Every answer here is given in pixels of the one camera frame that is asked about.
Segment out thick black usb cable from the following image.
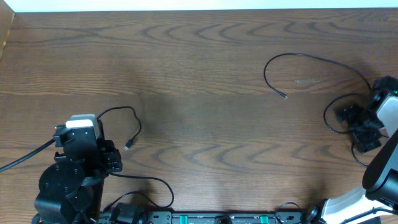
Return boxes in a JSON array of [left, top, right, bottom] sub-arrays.
[[96, 106, 175, 214]]

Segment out thin black usb cable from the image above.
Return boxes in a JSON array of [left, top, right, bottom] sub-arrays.
[[263, 52, 389, 169]]

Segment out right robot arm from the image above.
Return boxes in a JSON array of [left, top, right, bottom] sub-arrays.
[[302, 76, 397, 223]]

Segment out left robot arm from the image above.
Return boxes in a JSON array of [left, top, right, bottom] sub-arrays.
[[32, 119, 123, 223]]

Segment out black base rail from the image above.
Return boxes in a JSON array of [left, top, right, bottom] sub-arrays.
[[99, 202, 308, 224]]

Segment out right camera cable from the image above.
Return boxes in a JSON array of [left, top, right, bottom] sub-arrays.
[[275, 201, 307, 218]]

